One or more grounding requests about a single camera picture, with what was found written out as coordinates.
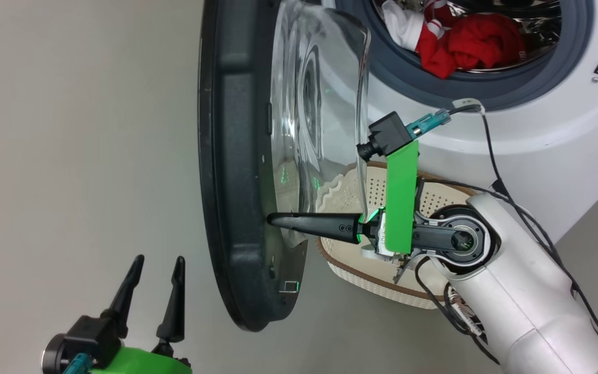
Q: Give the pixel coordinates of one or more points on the teal left camera connector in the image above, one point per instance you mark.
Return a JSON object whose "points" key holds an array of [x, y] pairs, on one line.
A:
{"points": [[77, 364]]}

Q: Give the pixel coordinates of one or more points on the teal right camera connector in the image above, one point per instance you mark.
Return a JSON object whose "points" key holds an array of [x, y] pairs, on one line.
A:
{"points": [[426, 124]]}

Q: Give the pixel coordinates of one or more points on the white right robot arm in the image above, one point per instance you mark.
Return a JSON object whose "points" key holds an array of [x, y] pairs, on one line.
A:
{"points": [[512, 291]]}

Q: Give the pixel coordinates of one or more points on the teal camera connector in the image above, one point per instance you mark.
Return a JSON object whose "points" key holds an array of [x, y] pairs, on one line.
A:
{"points": [[77, 364], [426, 124]]}

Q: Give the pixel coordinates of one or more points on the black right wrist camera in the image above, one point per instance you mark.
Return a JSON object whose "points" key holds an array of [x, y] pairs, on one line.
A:
{"points": [[387, 135]]}

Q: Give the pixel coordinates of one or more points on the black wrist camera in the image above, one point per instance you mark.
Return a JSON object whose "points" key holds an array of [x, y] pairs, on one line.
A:
{"points": [[387, 135], [89, 332]]}

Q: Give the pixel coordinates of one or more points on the white front-load washing machine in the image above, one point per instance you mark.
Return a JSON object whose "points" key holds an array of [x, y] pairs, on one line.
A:
{"points": [[563, 135]]}

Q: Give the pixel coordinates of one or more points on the white basket with brown rim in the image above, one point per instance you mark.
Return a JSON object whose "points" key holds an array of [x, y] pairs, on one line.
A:
{"points": [[371, 288]]}

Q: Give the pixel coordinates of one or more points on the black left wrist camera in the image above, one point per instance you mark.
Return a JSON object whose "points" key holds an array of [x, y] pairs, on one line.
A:
{"points": [[89, 332]]}

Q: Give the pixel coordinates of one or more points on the red and white garment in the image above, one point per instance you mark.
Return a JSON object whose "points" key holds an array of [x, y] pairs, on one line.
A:
{"points": [[475, 41]]}

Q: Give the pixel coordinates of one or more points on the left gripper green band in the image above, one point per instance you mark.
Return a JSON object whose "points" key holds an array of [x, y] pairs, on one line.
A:
{"points": [[138, 361]]}

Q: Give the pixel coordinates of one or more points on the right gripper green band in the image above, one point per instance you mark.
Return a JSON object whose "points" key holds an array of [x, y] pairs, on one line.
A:
{"points": [[402, 197]]}

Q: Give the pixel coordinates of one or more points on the grey rubber door seal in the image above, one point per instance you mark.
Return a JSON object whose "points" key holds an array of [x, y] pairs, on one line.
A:
{"points": [[574, 52]]}

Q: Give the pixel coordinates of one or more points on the black round glass door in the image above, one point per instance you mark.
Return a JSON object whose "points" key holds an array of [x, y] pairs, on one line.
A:
{"points": [[236, 156]]}

